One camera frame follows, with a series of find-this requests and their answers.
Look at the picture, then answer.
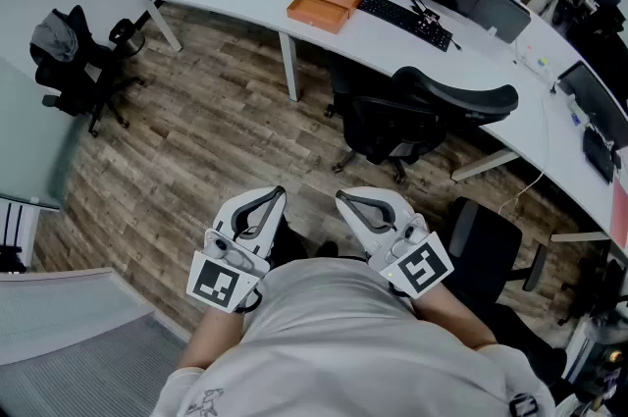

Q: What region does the small black monitor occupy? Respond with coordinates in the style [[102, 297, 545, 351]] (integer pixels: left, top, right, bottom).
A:
[[557, 60, 628, 151]]

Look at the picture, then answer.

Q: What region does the short grey desk divider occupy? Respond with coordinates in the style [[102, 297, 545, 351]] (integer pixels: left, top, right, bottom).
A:
[[468, 0, 533, 45]]

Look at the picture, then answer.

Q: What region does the white power strip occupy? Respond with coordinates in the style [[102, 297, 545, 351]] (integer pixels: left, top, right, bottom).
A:
[[513, 42, 554, 82]]

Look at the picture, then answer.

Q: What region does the person's white t-shirt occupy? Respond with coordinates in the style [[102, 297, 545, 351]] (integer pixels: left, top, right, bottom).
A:
[[151, 256, 556, 417]]

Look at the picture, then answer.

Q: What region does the white desk leg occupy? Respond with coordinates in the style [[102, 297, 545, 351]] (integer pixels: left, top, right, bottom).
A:
[[144, 0, 183, 53], [450, 148, 520, 183], [278, 31, 301, 103]]

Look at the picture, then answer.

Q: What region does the grey cloth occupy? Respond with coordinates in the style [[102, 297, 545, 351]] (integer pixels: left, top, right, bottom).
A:
[[28, 10, 79, 63]]

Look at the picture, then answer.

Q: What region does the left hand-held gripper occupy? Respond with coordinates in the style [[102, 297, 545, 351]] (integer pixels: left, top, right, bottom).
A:
[[185, 185, 288, 314]]

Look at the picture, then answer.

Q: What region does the small metal waste bin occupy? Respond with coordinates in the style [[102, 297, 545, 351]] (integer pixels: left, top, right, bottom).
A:
[[108, 18, 147, 58]]

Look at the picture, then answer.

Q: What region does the grey mesh panel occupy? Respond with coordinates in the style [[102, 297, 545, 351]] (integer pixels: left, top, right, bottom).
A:
[[0, 267, 192, 417]]

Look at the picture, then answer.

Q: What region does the small black keyboard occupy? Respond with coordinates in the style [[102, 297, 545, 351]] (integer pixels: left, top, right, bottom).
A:
[[582, 125, 617, 184]]

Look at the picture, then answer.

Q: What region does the red folder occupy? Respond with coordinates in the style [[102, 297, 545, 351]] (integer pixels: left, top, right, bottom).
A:
[[610, 177, 628, 249]]

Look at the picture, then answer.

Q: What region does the person's left forearm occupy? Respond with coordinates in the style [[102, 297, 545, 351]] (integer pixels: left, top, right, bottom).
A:
[[179, 305, 247, 370]]

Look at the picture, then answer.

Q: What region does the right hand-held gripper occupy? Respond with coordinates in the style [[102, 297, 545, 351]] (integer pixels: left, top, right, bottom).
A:
[[336, 186, 455, 299]]

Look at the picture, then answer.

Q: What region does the person's right forearm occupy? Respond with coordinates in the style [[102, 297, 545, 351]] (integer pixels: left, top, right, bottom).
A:
[[409, 282, 497, 350]]

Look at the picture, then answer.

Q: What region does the frosted glass panel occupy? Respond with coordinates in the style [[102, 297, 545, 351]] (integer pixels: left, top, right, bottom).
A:
[[0, 56, 83, 210]]

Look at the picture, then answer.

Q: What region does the black office chair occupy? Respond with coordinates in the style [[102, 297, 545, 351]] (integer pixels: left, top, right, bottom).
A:
[[28, 4, 147, 139], [323, 65, 520, 184], [444, 196, 549, 308]]

